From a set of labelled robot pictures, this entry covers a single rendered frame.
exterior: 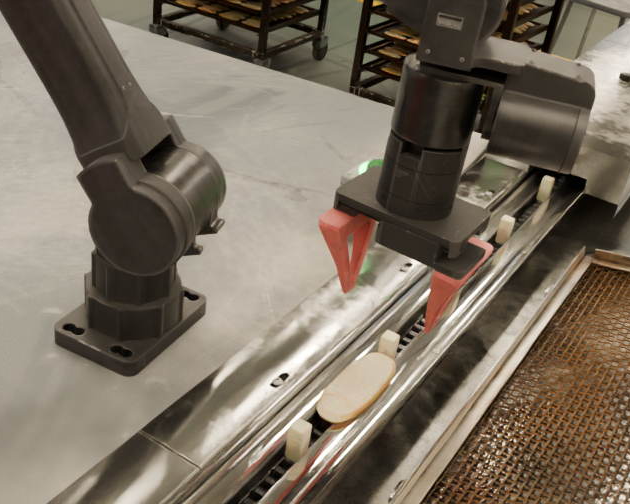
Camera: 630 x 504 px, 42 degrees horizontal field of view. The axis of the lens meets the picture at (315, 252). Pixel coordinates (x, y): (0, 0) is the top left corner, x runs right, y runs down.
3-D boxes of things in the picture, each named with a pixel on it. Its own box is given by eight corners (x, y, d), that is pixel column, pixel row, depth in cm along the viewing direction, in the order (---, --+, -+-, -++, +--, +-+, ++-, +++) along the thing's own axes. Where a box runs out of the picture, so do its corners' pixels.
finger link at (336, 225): (346, 263, 71) (365, 166, 66) (419, 297, 69) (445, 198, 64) (303, 296, 66) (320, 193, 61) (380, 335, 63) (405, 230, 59)
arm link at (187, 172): (125, 239, 74) (96, 268, 70) (126, 135, 69) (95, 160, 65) (221, 265, 73) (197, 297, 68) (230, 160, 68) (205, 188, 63)
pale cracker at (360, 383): (366, 349, 72) (369, 339, 71) (405, 368, 70) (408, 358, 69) (304, 410, 64) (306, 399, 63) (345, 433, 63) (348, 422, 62)
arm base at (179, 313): (135, 279, 81) (49, 341, 71) (136, 207, 77) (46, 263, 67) (209, 310, 78) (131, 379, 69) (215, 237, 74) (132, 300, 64)
